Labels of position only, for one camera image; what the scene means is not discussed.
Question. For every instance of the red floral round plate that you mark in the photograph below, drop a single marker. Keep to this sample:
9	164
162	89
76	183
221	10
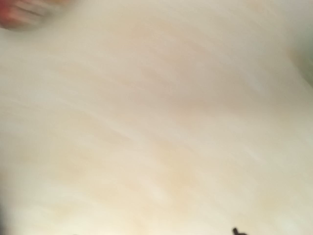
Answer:
15	14

